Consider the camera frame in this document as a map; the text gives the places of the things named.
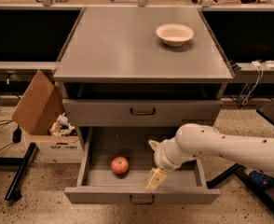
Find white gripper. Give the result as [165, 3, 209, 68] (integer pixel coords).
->
[145, 138, 186, 191]

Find red apple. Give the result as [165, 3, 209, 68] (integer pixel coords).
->
[111, 156, 129, 175]

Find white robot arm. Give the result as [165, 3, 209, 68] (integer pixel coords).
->
[145, 123, 274, 192]

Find open grey lower drawer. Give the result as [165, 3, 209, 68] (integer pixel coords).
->
[64, 127, 220, 205]

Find closed grey upper drawer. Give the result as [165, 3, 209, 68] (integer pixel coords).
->
[62, 99, 221, 127]

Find grey drawer cabinet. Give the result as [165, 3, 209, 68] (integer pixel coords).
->
[54, 6, 233, 141]

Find blue croc shoe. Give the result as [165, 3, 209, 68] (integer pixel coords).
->
[249, 171, 274, 189]

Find cardboard box with items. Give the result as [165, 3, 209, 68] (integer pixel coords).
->
[12, 70, 84, 163]

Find white paper bowl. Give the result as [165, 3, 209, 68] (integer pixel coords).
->
[156, 23, 194, 47]

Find black table leg right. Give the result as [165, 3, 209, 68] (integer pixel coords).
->
[206, 164, 274, 215]

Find black table leg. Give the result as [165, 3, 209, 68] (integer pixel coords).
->
[206, 164, 274, 215]
[0, 143, 36, 202]

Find black power adapter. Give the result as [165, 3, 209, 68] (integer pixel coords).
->
[12, 127, 21, 144]

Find black table leg left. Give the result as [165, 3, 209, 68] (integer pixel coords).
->
[0, 143, 36, 202]

